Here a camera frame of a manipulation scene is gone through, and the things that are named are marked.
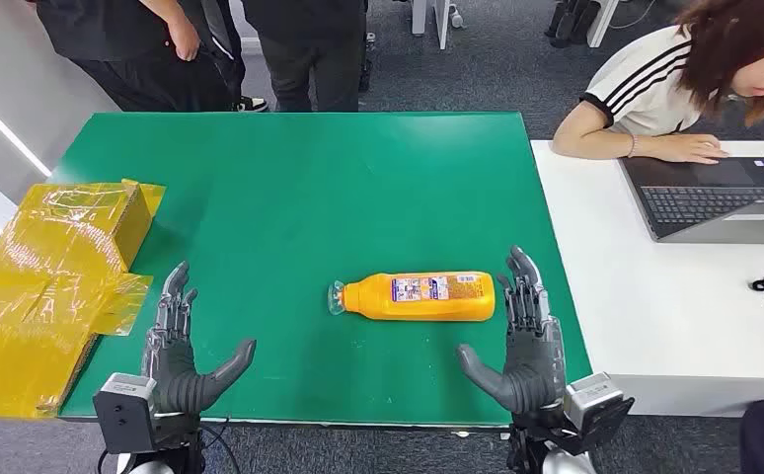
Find white desk legs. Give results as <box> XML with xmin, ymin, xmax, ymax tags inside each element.
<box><xmin>411</xmin><ymin>0</ymin><xmax>452</xmax><ymax>51</ymax></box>

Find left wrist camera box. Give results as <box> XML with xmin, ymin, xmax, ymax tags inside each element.
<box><xmin>93</xmin><ymin>372</ymin><xmax>159</xmax><ymax>454</ymax></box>

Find standing person in dark trousers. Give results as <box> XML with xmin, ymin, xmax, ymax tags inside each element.
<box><xmin>241</xmin><ymin>0</ymin><xmax>370</xmax><ymax>114</ymax></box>

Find standing person in black shirt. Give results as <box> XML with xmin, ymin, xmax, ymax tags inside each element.
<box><xmin>25</xmin><ymin>0</ymin><xmax>236</xmax><ymax>114</ymax></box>

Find orange detergent bottle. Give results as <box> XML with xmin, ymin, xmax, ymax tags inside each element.
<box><xmin>327</xmin><ymin>271</ymin><xmax>497</xmax><ymax>323</ymax></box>

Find standing person's hand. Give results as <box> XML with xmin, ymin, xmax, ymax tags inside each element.
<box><xmin>167</xmin><ymin>16</ymin><xmax>201</xmax><ymax>63</ymax></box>

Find white slanted desk leg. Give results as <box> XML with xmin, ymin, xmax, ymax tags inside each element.
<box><xmin>586</xmin><ymin>0</ymin><xmax>620</xmax><ymax>48</ymax></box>

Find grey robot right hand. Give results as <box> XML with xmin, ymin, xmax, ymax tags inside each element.
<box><xmin>457</xmin><ymin>245</ymin><xmax>568</xmax><ymax>417</ymax></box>

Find seated person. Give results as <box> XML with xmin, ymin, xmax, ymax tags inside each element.
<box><xmin>552</xmin><ymin>0</ymin><xmax>764</xmax><ymax>165</ymax></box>

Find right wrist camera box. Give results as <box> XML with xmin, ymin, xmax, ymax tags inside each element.
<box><xmin>564</xmin><ymin>372</ymin><xmax>636</xmax><ymax>456</ymax></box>

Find seated person's right hand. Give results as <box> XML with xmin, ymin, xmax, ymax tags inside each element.
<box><xmin>656</xmin><ymin>132</ymin><xmax>729</xmax><ymax>165</ymax></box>

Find black chair base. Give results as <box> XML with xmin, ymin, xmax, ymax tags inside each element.
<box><xmin>545</xmin><ymin>0</ymin><xmax>602</xmax><ymax>48</ymax></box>

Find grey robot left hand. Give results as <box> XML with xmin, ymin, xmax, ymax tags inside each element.
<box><xmin>141</xmin><ymin>261</ymin><xmax>258</xmax><ymax>417</ymax></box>

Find standing person in dark jacket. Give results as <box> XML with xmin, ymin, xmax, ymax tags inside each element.
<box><xmin>179</xmin><ymin>0</ymin><xmax>270</xmax><ymax>114</ymax></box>

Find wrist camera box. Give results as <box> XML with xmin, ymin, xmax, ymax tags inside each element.
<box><xmin>93</xmin><ymin>372</ymin><xmax>159</xmax><ymax>454</ymax></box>
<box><xmin>564</xmin><ymin>372</ymin><xmax>636</xmax><ymax>456</ymax></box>

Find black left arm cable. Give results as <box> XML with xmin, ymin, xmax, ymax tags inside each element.
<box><xmin>198</xmin><ymin>418</ymin><xmax>243</xmax><ymax>474</ymax></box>

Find dark grey laptop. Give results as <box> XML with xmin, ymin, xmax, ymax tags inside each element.
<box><xmin>619</xmin><ymin>155</ymin><xmax>764</xmax><ymax>246</ymax></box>

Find yellow taped cardboard box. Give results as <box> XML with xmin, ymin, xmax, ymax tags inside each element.
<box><xmin>0</xmin><ymin>178</ymin><xmax>166</xmax><ymax>420</ymax></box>

